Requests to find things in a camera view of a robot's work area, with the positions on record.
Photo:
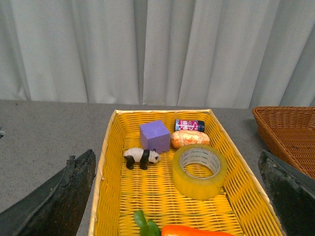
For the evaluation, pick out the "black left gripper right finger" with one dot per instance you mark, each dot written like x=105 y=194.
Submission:
x=292 y=194

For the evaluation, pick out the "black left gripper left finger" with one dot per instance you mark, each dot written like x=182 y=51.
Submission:
x=57 y=206

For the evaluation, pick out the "yellow packing tape roll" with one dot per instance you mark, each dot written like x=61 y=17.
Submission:
x=199 y=171

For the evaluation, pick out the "yellow woven basket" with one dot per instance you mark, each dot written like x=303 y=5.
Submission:
x=242 y=207

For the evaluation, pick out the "brown wicker basket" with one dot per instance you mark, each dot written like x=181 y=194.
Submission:
x=289 y=133

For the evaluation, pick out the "green toy leaves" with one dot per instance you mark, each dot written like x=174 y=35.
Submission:
x=147 y=227

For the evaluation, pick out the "toy panda figure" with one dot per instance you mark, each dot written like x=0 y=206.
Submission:
x=141 y=156

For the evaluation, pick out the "orange toy carrot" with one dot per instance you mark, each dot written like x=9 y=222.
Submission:
x=177 y=230

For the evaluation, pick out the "purple foam cube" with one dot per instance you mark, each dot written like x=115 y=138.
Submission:
x=155 y=135

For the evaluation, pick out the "toy bread loaf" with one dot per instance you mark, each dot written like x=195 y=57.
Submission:
x=183 y=138

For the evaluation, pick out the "small pink labelled bottle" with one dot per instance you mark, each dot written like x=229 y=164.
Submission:
x=191 y=125

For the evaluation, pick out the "white curtain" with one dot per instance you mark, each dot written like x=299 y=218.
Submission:
x=196 y=53

